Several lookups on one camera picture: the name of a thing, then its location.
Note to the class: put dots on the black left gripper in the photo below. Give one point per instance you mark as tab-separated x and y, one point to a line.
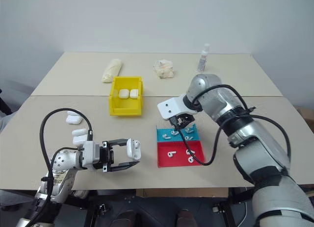
107	156

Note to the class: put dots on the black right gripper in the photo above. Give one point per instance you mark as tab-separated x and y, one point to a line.
182	121

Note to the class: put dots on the white earbud case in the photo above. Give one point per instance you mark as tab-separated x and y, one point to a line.
134	93
73	119
123	93
133	151
79	139

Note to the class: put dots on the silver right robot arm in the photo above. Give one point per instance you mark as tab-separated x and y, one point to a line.
257	143

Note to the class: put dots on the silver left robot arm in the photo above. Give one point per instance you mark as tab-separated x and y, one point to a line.
62	163

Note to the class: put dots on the closed white earbud case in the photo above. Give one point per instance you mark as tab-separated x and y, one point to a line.
79	139
134	93
123	93
73	119

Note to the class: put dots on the yellow plastic bin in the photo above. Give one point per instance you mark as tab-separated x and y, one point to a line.
117	107

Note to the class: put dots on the white earbud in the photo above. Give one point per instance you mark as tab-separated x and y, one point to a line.
171	154
167	136
190	159
189	130
174	133
136	144
189	152
189	138

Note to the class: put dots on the blue plastic tray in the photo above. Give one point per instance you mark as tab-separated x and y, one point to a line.
162	133

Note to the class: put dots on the red plastic tray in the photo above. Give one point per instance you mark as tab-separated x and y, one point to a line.
179	159

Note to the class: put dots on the crumpled cream cloth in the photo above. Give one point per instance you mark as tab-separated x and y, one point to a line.
164	68

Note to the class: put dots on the clear spray bottle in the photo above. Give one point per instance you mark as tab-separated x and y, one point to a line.
202	58

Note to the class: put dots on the rolled white cloth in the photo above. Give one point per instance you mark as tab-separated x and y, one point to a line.
112	70

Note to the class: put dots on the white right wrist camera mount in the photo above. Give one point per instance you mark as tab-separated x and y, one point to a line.
171	107

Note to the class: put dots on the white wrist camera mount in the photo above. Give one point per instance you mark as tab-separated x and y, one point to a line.
171	107
87	154

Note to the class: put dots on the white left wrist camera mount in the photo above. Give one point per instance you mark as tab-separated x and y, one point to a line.
87	154

